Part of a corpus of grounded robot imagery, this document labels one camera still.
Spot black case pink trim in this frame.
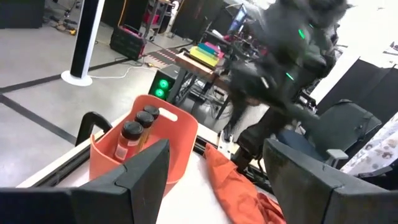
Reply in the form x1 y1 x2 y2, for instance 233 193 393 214
109 24 147 62

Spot black-lidded spice jar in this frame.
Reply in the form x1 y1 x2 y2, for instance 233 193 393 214
142 105 161 121

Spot orange cloth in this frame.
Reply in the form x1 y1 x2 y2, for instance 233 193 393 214
203 142 287 224

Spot black partition screen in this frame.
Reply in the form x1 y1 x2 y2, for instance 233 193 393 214
316 57 398 125

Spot orange plastic bin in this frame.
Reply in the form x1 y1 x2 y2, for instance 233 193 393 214
89 94 199 197

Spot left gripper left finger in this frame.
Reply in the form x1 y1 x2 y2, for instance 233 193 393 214
0 138 171 224

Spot black office chair blue seat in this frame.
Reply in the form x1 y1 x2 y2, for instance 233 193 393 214
275 98 383 170

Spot wooden desk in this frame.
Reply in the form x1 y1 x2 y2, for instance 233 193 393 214
174 51 233 121

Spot computer tower green fans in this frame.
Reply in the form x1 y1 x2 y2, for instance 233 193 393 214
148 64 183 102

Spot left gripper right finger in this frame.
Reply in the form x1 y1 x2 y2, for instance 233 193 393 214
263 138 398 224

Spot black cabinet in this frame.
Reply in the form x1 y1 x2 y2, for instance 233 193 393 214
0 0 46 30

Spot black curved bracket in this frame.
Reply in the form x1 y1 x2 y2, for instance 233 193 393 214
75 111 113 147

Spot black pillar white base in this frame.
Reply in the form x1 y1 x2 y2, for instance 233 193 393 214
60 0 106 88

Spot white patterned fabric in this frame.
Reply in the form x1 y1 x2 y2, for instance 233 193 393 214
340 111 398 176

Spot metal cart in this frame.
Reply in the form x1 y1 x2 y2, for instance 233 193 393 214
141 0 175 42

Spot computer monitor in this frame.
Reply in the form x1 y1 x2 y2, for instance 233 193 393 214
228 3 249 33

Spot yellow-content glass spice jar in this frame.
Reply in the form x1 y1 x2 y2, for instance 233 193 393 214
134 110 155 153

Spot red-content glass spice jar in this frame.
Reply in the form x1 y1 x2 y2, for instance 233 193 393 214
113 120 145 164

